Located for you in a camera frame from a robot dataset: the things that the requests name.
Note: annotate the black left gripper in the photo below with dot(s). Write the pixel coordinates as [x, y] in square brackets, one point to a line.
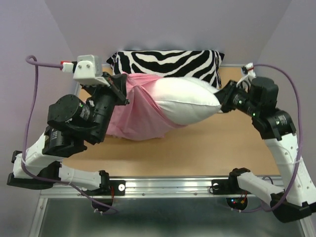
[117, 88]

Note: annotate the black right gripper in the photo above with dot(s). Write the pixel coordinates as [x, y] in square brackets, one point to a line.
[224, 94]

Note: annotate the pink floral satin pillowcase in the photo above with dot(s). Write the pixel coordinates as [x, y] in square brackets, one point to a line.
[141, 119]

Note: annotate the white pillow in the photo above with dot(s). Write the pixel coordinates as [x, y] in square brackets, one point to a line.
[184, 100]

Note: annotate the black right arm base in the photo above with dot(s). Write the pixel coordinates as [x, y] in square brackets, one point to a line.
[230, 186]

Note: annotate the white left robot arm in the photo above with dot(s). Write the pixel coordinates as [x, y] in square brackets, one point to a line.
[40, 166]

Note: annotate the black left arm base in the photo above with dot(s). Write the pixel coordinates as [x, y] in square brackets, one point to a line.
[107, 187]

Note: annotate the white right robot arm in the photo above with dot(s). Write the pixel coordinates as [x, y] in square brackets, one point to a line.
[297, 200]

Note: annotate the zebra print pillow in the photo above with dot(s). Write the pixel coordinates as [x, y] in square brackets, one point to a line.
[200, 64]

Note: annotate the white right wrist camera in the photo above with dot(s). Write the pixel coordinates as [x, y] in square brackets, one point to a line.
[248, 73]

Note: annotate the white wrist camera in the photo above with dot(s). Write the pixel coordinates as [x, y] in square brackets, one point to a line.
[87, 70]
[248, 73]

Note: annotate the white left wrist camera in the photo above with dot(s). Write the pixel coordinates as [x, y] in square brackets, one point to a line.
[87, 70]

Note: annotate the aluminium table frame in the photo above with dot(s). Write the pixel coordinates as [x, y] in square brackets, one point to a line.
[69, 100]

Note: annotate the aluminium mounting rail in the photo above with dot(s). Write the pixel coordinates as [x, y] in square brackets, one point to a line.
[145, 187]

